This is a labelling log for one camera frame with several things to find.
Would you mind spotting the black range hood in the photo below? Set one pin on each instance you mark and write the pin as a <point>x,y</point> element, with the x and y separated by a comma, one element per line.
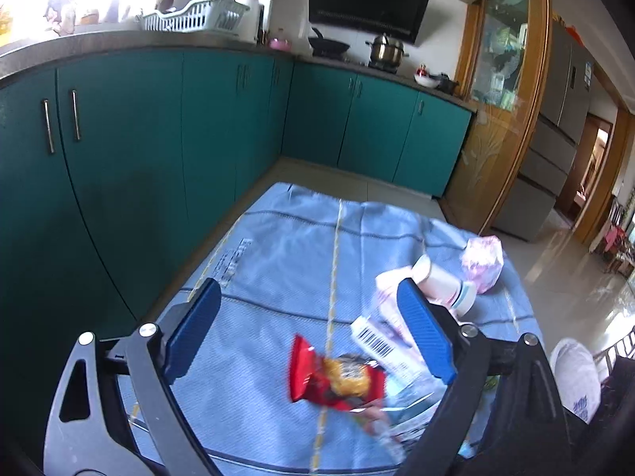
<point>367,0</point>

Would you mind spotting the pink white carton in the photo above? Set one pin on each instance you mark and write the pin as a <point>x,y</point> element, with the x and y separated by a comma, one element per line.
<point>383,343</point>

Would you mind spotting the grey countertop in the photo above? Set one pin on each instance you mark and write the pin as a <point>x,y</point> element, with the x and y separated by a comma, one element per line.
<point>99,42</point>

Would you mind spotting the clear plastic wrapper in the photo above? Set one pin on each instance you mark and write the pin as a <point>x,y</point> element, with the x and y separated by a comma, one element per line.
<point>411,407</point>

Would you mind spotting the pink chair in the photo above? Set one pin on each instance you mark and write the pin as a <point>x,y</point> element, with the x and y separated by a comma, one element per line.
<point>615,243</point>

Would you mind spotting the white kitchen appliance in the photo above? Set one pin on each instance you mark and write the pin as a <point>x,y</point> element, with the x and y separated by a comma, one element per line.
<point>248,20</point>

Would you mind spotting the wooden door frame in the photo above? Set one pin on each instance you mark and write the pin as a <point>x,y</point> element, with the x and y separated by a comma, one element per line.
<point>603,198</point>

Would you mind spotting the blue checked cloth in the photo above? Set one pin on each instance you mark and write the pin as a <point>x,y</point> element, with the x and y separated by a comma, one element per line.
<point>278,258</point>

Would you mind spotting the white dish rack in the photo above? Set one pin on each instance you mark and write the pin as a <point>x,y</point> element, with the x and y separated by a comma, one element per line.
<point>193,14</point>

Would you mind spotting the grey refrigerator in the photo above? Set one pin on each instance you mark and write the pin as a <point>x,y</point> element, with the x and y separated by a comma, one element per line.
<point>550,148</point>

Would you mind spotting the white sack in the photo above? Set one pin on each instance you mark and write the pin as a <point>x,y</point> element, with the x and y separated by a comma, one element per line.
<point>575,372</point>

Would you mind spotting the small black pot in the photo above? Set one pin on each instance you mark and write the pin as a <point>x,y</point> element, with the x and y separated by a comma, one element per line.
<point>446,84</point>

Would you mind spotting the black wok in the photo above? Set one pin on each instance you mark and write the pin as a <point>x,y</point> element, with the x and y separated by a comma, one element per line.
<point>327,47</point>

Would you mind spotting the pink plastic bag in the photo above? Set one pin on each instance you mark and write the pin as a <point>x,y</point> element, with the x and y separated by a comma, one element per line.
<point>481,263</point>

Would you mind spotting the teal base cabinets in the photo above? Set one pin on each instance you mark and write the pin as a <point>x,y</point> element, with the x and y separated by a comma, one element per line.
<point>149,158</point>

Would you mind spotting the red white bowl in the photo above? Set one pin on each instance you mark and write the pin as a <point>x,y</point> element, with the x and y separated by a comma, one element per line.
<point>424,77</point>

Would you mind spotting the red snack wrapper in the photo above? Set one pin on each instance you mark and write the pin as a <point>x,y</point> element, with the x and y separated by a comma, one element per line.
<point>307,368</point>

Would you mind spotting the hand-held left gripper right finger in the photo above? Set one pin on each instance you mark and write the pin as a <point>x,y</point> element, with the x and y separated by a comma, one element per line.
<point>426,328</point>

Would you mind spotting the wooden glass door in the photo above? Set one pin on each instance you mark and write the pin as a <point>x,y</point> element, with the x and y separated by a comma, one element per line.
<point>496,148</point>

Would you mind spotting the steel cooking pot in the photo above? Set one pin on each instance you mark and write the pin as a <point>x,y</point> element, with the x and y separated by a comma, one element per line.
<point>386,52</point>

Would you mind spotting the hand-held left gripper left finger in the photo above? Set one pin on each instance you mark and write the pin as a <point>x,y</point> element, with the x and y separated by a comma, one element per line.
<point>191,328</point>

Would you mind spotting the white paper cup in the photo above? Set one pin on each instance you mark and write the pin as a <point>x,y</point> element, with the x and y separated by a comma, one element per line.
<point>439,277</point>

